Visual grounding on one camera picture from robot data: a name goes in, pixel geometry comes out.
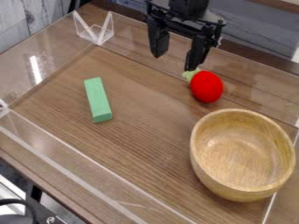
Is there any light wooden bowl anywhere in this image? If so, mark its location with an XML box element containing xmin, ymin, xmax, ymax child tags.
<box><xmin>190</xmin><ymin>108</ymin><xmax>297</xmax><ymax>202</ymax></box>

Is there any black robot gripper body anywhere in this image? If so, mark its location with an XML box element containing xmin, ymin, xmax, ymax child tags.
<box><xmin>146</xmin><ymin>0</ymin><xmax>227</xmax><ymax>46</ymax></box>

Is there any red felt strawberry toy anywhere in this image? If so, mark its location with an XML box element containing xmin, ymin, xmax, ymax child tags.
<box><xmin>182</xmin><ymin>69</ymin><xmax>225</xmax><ymax>103</ymax></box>

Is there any clear acrylic corner bracket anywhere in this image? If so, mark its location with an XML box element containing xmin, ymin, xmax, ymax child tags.
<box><xmin>73</xmin><ymin>11</ymin><xmax>115</xmax><ymax>46</ymax></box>

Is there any black table leg bracket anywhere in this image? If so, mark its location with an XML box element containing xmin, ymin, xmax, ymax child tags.
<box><xmin>26</xmin><ymin>184</ymin><xmax>67</xmax><ymax>224</ymax></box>

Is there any black cable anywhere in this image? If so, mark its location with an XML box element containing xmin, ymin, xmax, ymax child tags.
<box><xmin>0</xmin><ymin>198</ymin><xmax>34</xmax><ymax>224</ymax></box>

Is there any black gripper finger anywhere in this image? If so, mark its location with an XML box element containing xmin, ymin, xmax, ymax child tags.
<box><xmin>147</xmin><ymin>17</ymin><xmax>170</xmax><ymax>58</ymax></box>
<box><xmin>185</xmin><ymin>35</ymin><xmax>211</xmax><ymax>71</ymax></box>

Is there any clear acrylic tray wall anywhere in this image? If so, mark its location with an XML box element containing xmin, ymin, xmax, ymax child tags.
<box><xmin>0</xmin><ymin>5</ymin><xmax>299</xmax><ymax>224</ymax></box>

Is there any green rectangular block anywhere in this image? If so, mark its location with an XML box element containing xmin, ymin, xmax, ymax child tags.
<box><xmin>85</xmin><ymin>77</ymin><xmax>113</xmax><ymax>123</ymax></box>

